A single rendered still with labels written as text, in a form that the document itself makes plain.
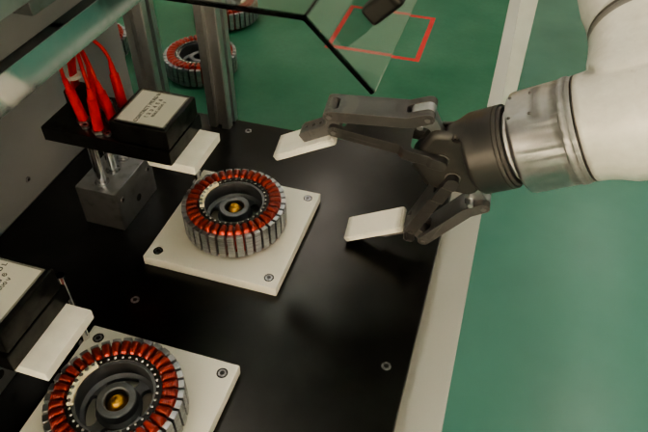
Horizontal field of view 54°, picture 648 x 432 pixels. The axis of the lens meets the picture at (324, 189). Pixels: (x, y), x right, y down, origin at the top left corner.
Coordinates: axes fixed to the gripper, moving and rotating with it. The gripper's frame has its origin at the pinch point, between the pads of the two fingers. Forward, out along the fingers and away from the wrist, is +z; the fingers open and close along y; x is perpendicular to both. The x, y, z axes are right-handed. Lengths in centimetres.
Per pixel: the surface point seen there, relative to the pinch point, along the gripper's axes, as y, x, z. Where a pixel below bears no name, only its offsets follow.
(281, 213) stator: 0.0, 2.2, 4.9
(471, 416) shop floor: -89, -14, 22
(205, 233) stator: 4.0, 6.8, 10.3
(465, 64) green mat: -20.5, -42.8, -2.9
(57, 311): 14.6, 22.2, 9.7
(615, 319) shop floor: -110, -48, -4
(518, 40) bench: -75, -123, 11
